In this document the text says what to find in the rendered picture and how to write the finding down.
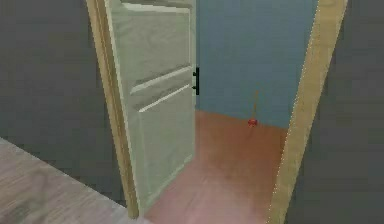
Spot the pale green room door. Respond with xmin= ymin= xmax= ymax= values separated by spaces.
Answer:
xmin=103 ymin=0 xmax=198 ymax=214

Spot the red plunger with wooden stick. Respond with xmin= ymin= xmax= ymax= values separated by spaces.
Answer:
xmin=247 ymin=89 xmax=260 ymax=128

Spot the black door handle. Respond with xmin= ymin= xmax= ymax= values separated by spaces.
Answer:
xmin=191 ymin=66 xmax=201 ymax=96

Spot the light wooden door frame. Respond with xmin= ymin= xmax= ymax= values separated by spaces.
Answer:
xmin=85 ymin=0 xmax=349 ymax=224

